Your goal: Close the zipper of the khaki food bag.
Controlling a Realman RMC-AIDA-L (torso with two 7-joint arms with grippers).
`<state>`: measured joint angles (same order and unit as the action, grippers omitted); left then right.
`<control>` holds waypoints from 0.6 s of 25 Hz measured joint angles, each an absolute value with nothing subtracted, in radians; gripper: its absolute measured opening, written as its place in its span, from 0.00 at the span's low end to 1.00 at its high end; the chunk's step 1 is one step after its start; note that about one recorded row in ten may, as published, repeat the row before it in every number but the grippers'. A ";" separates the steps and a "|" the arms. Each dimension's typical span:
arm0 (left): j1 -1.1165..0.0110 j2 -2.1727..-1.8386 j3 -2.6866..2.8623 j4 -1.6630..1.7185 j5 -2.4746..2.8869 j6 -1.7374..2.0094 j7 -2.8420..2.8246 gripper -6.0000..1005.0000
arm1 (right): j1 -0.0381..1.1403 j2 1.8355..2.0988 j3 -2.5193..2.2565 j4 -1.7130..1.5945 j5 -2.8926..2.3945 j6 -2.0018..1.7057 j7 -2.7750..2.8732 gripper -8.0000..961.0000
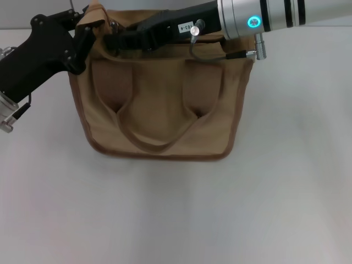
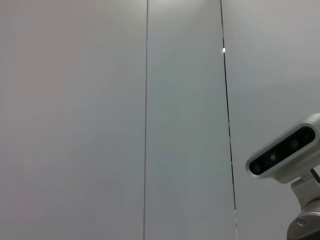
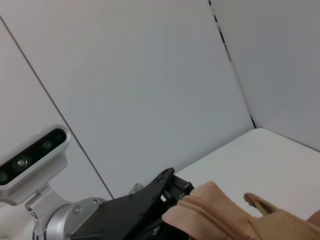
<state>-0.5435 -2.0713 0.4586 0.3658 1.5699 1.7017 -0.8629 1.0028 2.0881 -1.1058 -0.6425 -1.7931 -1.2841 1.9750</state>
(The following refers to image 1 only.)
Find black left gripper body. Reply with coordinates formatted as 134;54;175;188
0;13;77;103

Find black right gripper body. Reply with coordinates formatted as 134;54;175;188
142;0;223;50

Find khaki canvas food bag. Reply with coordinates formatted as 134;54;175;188
68;0;258;160

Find white number label sticker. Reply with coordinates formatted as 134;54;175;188
177;23;195;34

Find left gripper connector cable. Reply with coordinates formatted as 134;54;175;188
0;46;33;122

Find gripper connector cable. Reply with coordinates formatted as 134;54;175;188
0;46;33;122
189;18;258;63

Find right gripper connector cable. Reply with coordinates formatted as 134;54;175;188
189;18;258;63

